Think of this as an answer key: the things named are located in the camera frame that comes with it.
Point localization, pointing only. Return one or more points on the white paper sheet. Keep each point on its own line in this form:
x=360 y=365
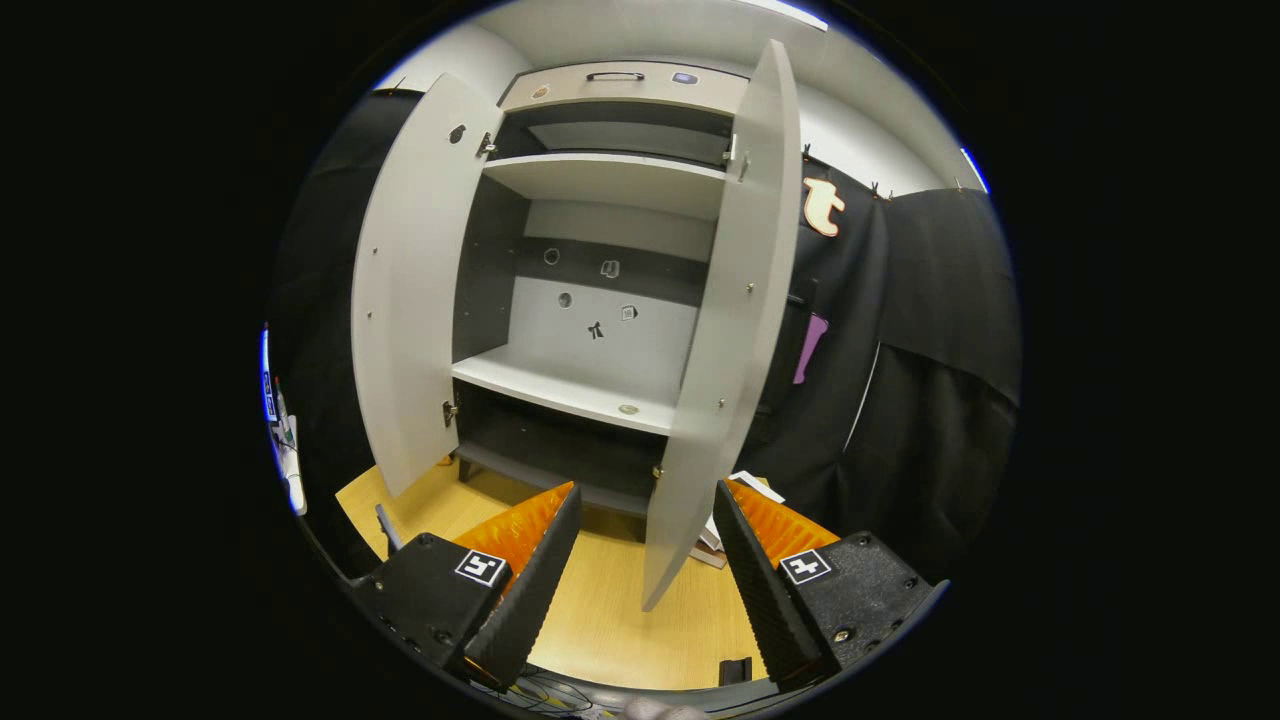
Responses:
x=758 y=487

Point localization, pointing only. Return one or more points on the grey cabinet door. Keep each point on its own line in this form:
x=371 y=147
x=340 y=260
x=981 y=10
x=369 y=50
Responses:
x=420 y=280
x=725 y=350

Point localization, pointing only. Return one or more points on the black backdrop cloth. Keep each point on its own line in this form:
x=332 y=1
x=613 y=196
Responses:
x=930 y=400

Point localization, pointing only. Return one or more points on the white printed booklet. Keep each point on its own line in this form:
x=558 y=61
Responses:
x=712 y=545

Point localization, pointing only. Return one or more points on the thin grey bar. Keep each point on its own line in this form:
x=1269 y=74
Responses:
x=388 y=528

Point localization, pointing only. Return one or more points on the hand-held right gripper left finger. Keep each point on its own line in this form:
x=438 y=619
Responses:
x=540 y=580

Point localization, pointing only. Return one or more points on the grey cabinet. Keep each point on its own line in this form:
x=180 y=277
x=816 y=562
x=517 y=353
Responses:
x=590 y=340

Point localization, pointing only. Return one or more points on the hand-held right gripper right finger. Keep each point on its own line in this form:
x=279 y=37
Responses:
x=760 y=590

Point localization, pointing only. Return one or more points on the grey cabinet drawer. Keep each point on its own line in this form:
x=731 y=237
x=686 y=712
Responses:
x=570 y=94

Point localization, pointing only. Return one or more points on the white printed sheet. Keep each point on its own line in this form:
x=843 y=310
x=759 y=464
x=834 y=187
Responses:
x=268 y=380

